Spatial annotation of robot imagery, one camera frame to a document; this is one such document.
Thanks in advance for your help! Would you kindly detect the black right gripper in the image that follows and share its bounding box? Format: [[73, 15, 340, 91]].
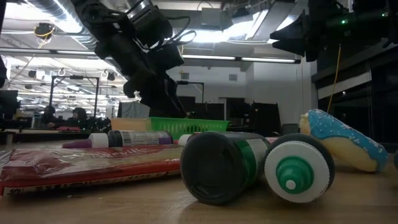
[[269, 0, 336, 63]]

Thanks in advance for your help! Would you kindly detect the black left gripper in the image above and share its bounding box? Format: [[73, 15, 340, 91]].
[[95, 29, 188, 119]]

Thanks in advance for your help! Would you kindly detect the pink-labelled dye bottle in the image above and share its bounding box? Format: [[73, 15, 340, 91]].
[[177, 133, 195, 146]]

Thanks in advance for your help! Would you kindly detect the red snack package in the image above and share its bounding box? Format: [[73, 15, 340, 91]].
[[0, 144, 185, 197]]

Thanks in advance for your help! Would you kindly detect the green-labelled dye bottle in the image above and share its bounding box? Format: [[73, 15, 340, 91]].
[[179, 130, 272, 207]]

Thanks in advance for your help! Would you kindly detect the blue-frosted toy donut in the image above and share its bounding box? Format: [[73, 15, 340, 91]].
[[298, 108, 390, 173]]

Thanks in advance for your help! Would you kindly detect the grey cover sheet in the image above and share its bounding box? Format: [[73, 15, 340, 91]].
[[117, 100, 150, 119]]

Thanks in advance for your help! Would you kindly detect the tan box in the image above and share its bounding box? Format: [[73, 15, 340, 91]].
[[110, 117, 153, 133]]

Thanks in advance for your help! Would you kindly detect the purple-tipped dye bottle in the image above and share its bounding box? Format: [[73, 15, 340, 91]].
[[62, 129, 174, 149]]

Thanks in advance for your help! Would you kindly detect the green plastic basket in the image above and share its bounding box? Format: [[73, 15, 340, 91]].
[[146, 116, 231, 141]]

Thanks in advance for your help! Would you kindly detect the person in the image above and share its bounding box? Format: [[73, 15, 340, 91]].
[[66, 106, 90, 130], [40, 105, 59, 130]]

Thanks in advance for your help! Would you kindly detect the black partition panel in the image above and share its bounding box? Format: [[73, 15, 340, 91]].
[[249, 101, 282, 136]]

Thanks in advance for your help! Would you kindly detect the green-tipped white-capped bottle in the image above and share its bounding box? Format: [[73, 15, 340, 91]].
[[263, 133, 336, 204]]

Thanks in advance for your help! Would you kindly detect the black monitor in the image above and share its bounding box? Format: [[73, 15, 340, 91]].
[[0, 90, 20, 121]]

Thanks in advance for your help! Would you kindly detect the black low frame stand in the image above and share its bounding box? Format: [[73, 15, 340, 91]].
[[176, 80, 205, 105]]

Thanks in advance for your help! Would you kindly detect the yellow hanging cable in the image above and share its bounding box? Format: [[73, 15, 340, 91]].
[[326, 43, 342, 114]]

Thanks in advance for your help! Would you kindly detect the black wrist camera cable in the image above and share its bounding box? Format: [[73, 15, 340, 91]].
[[167, 15, 198, 48]]

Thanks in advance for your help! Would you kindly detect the black tall frame stand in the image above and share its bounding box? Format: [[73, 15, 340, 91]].
[[48, 75, 101, 119]]

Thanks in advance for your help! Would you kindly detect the black ceiling cord reel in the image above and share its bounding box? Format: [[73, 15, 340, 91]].
[[33, 22, 57, 40]]

